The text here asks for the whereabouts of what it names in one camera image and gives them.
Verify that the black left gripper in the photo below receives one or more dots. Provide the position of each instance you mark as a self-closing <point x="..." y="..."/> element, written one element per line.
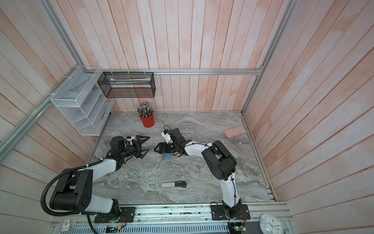
<point x="139" y="154"/>

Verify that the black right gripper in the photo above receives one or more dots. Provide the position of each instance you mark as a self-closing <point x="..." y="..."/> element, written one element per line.
<point x="161" y="148"/>

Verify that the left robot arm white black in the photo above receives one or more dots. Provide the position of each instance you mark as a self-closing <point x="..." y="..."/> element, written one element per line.
<point x="70" y="193"/>

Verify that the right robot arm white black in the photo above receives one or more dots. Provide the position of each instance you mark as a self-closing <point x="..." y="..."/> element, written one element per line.
<point x="218" y="158"/>

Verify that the red pencil cup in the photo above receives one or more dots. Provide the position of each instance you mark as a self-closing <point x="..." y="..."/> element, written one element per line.
<point x="148" y="122"/>

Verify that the clear acrylic tiered organizer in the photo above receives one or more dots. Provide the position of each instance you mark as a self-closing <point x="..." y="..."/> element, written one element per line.
<point x="187" y="130"/>

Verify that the bundle of pencils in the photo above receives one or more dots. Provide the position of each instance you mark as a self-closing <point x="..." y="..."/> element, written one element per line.
<point x="144" y="109"/>

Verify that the beige black stapler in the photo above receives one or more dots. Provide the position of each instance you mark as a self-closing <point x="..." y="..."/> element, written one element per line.
<point x="175" y="185"/>

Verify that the pink pencil case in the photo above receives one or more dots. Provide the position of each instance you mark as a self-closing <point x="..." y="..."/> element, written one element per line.
<point x="235" y="132"/>

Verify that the small white label box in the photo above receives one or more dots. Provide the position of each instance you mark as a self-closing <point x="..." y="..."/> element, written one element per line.
<point x="68" y="225"/>

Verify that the black mesh wall basket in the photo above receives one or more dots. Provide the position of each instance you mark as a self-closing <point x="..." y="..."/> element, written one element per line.
<point x="127" y="84"/>

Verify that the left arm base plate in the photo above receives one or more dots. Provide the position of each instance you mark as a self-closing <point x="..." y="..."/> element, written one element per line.
<point x="122" y="215"/>

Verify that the white wire mesh shelf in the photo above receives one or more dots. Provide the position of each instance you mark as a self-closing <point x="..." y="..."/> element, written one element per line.
<point x="82" y="102"/>

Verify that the aluminium front rail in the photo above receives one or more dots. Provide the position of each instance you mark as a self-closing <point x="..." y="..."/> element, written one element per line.
<point x="197" y="219"/>

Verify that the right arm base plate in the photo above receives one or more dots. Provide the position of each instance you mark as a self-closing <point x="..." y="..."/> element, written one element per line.
<point x="223" y="212"/>

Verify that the white wall clock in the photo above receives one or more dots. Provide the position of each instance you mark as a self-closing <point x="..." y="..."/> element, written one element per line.
<point x="270" y="224"/>

